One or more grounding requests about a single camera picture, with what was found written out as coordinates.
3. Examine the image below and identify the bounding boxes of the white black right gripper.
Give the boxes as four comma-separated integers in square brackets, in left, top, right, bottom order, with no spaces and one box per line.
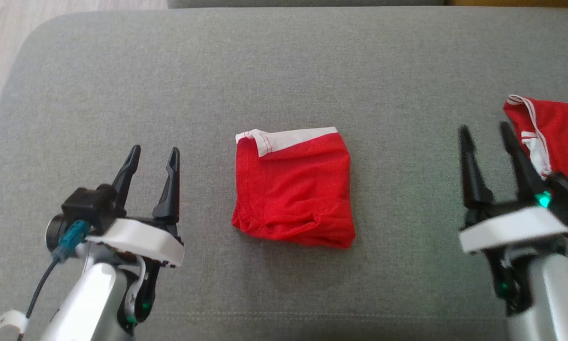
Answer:
[458,121,568,316]

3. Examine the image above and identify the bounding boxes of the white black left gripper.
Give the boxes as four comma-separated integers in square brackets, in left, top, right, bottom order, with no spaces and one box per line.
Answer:
[86,144,186,332]

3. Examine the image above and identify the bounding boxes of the red basketball jersey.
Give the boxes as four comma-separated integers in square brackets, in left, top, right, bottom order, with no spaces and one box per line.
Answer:
[503,94,568,181]

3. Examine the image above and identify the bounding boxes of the red basketball shorts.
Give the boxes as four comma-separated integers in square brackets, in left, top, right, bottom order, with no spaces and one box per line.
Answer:
[231,126,357,250]

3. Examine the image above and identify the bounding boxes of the black cable with blue connector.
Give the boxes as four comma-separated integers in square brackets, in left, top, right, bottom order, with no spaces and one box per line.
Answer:
[18,220,92,341]

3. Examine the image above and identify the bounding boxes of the white cable tag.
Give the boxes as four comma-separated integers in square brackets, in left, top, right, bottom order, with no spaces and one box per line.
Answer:
[0,310,29,341]

